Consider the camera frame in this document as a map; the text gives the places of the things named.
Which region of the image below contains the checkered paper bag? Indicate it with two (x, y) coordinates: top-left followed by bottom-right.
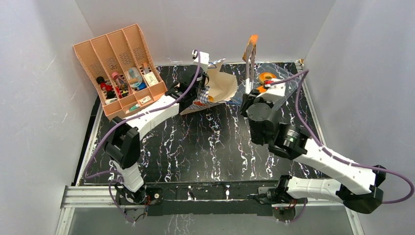
(180, 59), (238, 115)

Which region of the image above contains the clear plastic tray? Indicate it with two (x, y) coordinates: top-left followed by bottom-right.
(232, 63), (300, 110)

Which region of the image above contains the fake donut bread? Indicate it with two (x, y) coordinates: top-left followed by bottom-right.
(258, 72), (277, 85)

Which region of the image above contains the orange fake bread loaf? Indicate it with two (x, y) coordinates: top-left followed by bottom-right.
(256, 86), (268, 93)

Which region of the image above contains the round speckled bread slice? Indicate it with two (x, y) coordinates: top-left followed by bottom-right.
(242, 34), (258, 62)

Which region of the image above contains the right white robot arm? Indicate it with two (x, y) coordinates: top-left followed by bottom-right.
(241, 90), (386, 214)

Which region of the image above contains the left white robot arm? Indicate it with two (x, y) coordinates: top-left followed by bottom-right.
(104, 72), (209, 204)

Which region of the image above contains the white label card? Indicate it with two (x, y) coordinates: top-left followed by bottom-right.
(144, 72), (159, 87)

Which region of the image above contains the small white box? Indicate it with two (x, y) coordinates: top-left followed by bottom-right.
(139, 95), (151, 105)

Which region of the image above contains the green white tube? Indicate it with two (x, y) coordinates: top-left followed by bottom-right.
(126, 104), (140, 113)

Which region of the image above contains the light blue tape dispenser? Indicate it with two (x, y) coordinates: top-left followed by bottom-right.
(126, 67), (142, 88)

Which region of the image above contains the pink capped bottle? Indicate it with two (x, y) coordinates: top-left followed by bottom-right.
(112, 72), (129, 96)

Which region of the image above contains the peach desk organizer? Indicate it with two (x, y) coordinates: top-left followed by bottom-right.
(73, 24), (167, 119)

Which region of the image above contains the black red toy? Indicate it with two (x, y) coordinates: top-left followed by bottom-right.
(96, 76), (116, 99)

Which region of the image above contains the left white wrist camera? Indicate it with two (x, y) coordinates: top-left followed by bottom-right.
(192, 49), (209, 73)

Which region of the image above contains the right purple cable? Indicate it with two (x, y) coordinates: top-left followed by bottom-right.
(266, 69), (415, 224)

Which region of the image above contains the purple cable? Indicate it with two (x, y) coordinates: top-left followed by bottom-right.
(85, 50), (202, 224)
(266, 69), (415, 224)

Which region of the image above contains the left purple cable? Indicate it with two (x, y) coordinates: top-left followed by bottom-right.
(85, 50), (202, 224)

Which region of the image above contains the aluminium frame rail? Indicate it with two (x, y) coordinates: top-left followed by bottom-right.
(56, 182), (364, 235)

